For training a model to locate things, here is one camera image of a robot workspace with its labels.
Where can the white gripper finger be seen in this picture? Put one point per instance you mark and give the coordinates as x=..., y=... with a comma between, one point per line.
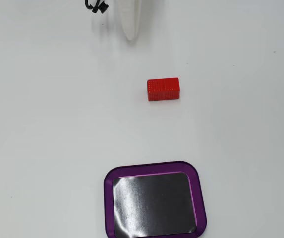
x=131, y=17

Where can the red textured block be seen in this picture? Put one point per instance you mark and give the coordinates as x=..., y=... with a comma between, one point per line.
x=163, y=89

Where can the purple tray with black base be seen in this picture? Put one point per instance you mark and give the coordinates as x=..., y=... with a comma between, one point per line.
x=154, y=203

